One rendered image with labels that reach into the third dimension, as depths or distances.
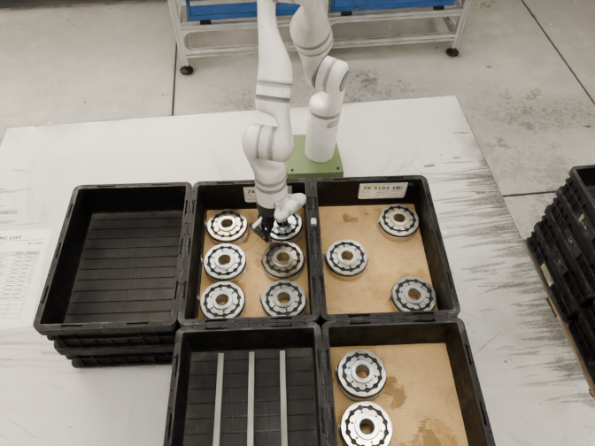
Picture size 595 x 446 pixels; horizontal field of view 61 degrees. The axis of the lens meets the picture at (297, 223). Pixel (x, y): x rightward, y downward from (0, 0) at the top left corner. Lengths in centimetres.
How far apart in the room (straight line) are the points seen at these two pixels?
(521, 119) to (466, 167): 142
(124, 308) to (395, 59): 250
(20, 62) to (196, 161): 216
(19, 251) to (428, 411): 117
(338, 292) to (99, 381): 61
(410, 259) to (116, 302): 72
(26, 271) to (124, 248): 33
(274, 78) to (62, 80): 251
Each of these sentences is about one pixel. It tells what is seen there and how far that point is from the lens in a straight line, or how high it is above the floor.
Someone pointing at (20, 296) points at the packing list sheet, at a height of 70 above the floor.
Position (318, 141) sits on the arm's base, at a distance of 149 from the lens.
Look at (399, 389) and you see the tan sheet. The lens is 114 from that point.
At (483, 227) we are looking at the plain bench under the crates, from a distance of 157.
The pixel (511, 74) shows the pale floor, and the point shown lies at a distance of 341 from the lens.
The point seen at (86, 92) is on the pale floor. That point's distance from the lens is 326.
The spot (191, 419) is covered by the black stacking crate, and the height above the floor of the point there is 83.
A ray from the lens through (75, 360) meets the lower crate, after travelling 135.
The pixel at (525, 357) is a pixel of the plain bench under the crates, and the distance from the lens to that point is 140.
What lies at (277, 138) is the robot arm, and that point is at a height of 120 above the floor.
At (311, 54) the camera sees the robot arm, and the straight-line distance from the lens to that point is 121.
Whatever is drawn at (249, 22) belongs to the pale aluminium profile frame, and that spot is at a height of 30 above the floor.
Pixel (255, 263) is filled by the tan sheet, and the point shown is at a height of 83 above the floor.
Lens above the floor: 189
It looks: 53 degrees down
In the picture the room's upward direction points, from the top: straight up
